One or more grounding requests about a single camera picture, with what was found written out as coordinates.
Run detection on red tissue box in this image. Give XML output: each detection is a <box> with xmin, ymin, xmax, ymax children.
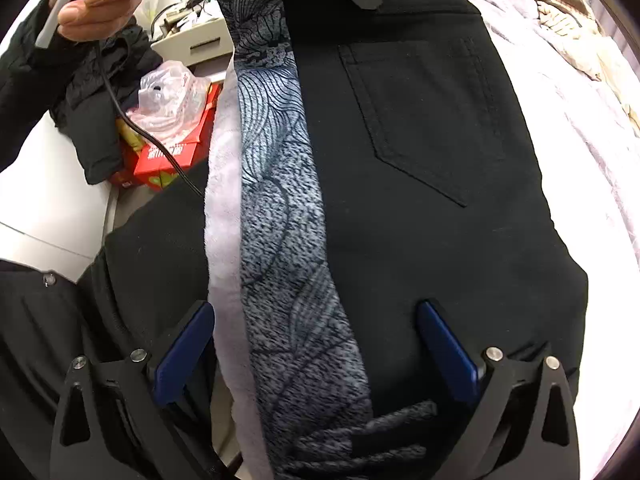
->
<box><xmin>107</xmin><ymin>80</ymin><xmax>224</xmax><ymax>192</ymax></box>

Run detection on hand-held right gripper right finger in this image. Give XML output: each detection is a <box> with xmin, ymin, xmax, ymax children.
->
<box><xmin>416</xmin><ymin>300</ymin><xmax>581</xmax><ymax>480</ymax></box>

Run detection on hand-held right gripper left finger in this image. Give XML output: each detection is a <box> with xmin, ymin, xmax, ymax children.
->
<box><xmin>50</xmin><ymin>300</ymin><xmax>216</xmax><ymax>480</ymax></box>

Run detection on person's left forearm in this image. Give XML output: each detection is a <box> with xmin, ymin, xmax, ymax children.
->
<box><xmin>0</xmin><ymin>0</ymin><xmax>101</xmax><ymax>173</ymax></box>

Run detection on black cable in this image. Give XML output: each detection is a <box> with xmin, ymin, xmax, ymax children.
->
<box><xmin>96</xmin><ymin>40</ymin><xmax>207</xmax><ymax>200</ymax></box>

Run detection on black jacket pile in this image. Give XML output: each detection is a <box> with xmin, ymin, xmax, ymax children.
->
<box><xmin>50</xmin><ymin>15</ymin><xmax>165</xmax><ymax>187</ymax></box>

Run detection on grey leaf-patterned blanket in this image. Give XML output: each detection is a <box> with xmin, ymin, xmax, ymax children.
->
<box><xmin>196</xmin><ymin>0</ymin><xmax>443</xmax><ymax>480</ymax></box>

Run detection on beige clothing pile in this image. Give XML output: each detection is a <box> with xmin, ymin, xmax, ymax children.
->
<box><xmin>522</xmin><ymin>0</ymin><xmax>640</xmax><ymax>126</ymax></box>

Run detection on person's black clothing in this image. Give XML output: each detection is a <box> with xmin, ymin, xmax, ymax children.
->
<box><xmin>0</xmin><ymin>159</ymin><xmax>223</xmax><ymax>480</ymax></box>

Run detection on lavender bedspread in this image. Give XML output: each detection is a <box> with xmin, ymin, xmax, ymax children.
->
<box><xmin>202</xmin><ymin>0</ymin><xmax>640</xmax><ymax>480</ymax></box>

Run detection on person's left hand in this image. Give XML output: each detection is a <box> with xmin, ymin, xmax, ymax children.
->
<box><xmin>56</xmin><ymin>0</ymin><xmax>162</xmax><ymax>44</ymax></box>

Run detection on clear plastic bag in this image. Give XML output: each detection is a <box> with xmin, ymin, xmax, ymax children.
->
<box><xmin>124</xmin><ymin>59</ymin><xmax>212</xmax><ymax>150</ymax></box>

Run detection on black pants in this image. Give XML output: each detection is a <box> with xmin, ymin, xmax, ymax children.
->
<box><xmin>292</xmin><ymin>0</ymin><xmax>591</xmax><ymax>463</ymax></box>

